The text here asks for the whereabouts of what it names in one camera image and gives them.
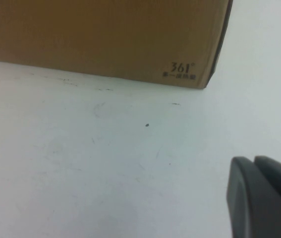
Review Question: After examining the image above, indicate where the brown cardboard shoe box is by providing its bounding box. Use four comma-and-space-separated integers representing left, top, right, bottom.
0, 0, 234, 90

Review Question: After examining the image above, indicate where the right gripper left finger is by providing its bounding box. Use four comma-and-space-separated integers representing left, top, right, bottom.
226, 156, 281, 238

